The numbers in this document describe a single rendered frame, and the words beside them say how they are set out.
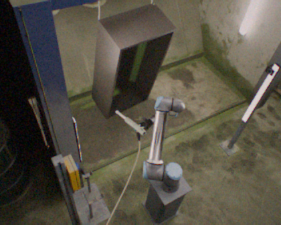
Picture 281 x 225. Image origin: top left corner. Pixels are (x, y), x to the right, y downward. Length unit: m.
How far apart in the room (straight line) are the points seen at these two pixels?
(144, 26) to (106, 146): 1.67
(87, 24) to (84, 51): 0.36
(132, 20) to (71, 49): 1.52
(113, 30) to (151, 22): 0.37
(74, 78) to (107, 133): 0.89
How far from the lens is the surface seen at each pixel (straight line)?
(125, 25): 2.47
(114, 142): 3.57
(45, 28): 1.61
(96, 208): 2.39
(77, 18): 3.90
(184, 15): 4.65
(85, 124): 3.76
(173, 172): 2.44
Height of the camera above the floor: 3.03
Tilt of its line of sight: 51 degrees down
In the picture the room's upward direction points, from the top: 7 degrees clockwise
